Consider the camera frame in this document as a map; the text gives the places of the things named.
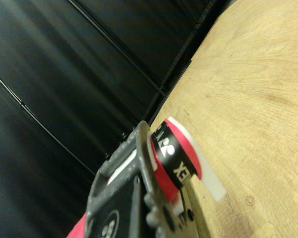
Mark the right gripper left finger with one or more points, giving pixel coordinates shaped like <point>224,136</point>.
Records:
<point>144,148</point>

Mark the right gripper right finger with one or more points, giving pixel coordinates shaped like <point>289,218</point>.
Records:
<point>187,218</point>

